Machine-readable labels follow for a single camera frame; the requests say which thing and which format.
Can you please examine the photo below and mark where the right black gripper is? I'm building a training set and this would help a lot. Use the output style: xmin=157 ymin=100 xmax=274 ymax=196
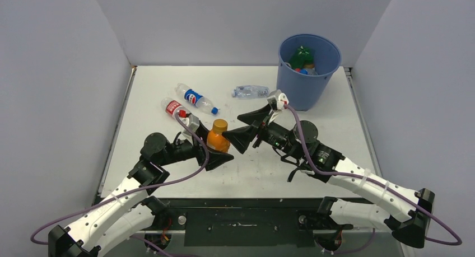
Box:
xmin=222 ymin=103 xmax=303 ymax=160

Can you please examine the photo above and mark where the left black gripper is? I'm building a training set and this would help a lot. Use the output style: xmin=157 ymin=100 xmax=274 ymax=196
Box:
xmin=159 ymin=122 xmax=234 ymax=170

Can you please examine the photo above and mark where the orange juice bottle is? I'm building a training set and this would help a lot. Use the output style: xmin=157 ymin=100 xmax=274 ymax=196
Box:
xmin=207 ymin=119 xmax=230 ymax=153

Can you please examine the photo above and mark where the Starbucks latte bottle green cap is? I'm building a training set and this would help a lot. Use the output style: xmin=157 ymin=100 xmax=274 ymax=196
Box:
xmin=304 ymin=64 xmax=315 ymax=72

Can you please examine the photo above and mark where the blue plastic bin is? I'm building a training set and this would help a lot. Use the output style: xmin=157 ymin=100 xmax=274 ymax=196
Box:
xmin=276 ymin=34 xmax=342 ymax=111

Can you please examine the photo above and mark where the green plastic bottle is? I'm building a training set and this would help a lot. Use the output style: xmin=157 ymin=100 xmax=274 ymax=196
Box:
xmin=288 ymin=46 xmax=315 ymax=70

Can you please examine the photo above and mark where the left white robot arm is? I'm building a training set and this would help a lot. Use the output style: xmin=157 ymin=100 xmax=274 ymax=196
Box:
xmin=48 ymin=132 xmax=234 ymax=256

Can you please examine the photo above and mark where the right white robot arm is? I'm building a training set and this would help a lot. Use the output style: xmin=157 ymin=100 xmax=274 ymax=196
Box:
xmin=222 ymin=105 xmax=435 ymax=249

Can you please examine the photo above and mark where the crushed clear water bottle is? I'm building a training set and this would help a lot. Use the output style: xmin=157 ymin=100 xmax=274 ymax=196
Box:
xmin=231 ymin=85 xmax=270 ymax=99

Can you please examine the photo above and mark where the clear bottle red label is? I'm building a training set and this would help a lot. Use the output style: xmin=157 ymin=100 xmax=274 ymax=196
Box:
xmin=161 ymin=97 xmax=190 ymax=118

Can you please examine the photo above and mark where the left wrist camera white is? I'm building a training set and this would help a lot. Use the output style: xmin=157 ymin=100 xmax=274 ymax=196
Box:
xmin=178 ymin=109 xmax=200 ymax=136

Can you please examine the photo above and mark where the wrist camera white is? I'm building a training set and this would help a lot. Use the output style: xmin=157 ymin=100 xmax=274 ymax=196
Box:
xmin=267 ymin=90 xmax=289 ymax=123
xmin=178 ymin=109 xmax=200 ymax=136

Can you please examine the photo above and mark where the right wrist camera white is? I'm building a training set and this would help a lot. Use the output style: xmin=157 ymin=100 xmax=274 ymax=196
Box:
xmin=267 ymin=90 xmax=289 ymax=123

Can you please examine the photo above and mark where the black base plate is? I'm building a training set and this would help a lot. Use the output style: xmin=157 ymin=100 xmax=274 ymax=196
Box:
xmin=144 ymin=198 xmax=355 ymax=250

